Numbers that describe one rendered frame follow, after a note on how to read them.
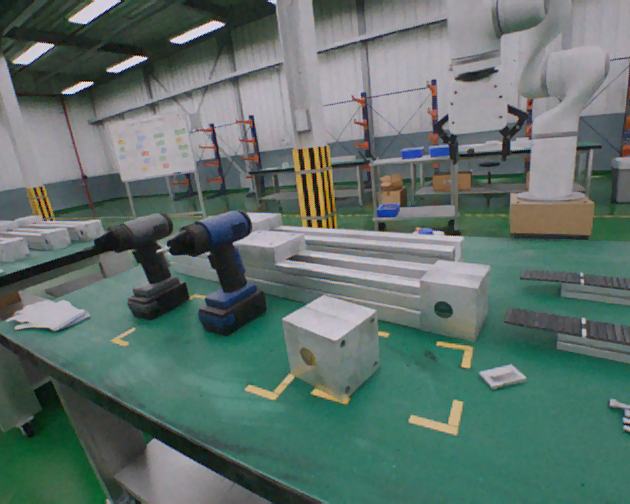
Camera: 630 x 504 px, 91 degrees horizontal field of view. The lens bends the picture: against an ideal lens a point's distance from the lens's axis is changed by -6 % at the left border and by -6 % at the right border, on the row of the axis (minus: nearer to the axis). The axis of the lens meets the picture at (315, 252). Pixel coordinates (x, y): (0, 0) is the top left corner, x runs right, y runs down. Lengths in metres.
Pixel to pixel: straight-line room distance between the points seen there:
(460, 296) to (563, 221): 0.68
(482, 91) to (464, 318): 0.40
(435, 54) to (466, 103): 7.87
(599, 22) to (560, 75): 7.42
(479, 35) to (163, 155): 5.86
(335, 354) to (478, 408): 0.19
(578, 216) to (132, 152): 6.28
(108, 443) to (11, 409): 0.83
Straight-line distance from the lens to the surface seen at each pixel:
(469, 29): 0.68
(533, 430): 0.47
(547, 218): 1.18
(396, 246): 0.78
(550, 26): 1.16
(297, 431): 0.45
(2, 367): 1.97
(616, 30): 8.61
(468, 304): 0.56
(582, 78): 1.19
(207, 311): 0.68
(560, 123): 1.20
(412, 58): 8.66
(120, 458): 1.34
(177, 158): 6.14
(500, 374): 0.52
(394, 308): 0.61
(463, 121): 0.71
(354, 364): 0.47
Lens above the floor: 1.10
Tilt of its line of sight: 17 degrees down
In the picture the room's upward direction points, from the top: 7 degrees counter-clockwise
